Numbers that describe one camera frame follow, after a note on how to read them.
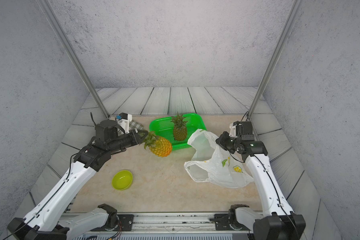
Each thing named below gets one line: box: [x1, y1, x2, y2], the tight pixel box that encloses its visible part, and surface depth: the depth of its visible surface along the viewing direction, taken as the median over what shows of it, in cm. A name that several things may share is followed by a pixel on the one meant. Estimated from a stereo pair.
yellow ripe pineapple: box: [138, 131, 172, 157], surface depth 74 cm
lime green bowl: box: [112, 170, 133, 191], surface depth 86 cm
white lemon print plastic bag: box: [184, 129, 254, 189], surface depth 76 cm
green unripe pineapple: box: [170, 111, 188, 141], surface depth 97 cm
